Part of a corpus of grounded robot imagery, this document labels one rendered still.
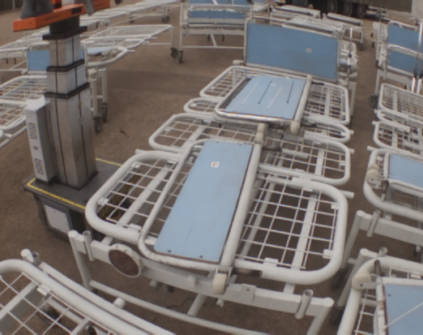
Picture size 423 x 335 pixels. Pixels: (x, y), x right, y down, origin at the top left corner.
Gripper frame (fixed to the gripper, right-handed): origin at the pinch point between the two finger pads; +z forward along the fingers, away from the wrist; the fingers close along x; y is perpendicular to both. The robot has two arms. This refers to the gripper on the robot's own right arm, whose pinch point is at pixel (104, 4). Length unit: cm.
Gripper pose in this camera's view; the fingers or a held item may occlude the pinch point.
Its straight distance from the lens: 121.4
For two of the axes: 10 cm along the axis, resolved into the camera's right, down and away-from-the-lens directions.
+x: -4.8, 5.4, -6.9
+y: -7.9, 0.7, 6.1
